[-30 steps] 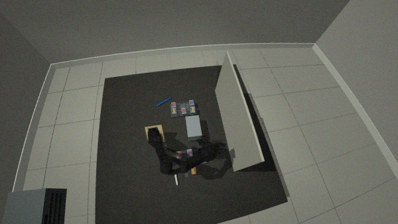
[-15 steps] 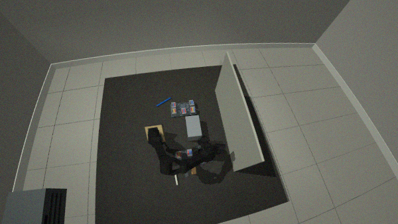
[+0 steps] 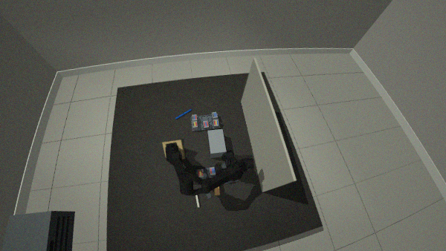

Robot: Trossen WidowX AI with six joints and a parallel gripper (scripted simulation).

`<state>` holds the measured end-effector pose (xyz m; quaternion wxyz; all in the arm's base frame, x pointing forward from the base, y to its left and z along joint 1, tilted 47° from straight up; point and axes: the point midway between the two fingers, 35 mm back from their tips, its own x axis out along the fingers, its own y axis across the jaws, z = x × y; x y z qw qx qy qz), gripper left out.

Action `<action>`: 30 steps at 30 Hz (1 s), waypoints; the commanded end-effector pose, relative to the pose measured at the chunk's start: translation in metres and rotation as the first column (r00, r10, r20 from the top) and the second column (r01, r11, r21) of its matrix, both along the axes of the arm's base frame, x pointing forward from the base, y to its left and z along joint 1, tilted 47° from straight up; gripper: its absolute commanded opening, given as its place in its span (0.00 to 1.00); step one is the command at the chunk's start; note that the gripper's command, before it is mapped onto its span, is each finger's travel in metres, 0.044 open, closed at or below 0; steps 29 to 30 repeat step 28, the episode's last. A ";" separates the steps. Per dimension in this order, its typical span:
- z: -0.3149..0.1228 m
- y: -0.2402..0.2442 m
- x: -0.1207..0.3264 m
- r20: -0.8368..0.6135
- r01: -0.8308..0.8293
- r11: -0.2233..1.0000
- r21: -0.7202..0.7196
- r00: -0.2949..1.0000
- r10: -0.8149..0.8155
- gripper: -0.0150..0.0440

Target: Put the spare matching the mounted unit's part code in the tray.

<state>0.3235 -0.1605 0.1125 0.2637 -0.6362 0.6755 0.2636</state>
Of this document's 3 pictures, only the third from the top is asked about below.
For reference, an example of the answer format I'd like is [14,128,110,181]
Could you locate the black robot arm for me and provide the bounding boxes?
[166,143,254,196]

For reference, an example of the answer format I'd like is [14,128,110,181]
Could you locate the large beige flat panel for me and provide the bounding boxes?
[241,58,296,192]

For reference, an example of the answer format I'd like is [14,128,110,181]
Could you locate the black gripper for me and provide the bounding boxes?
[214,165,228,175]

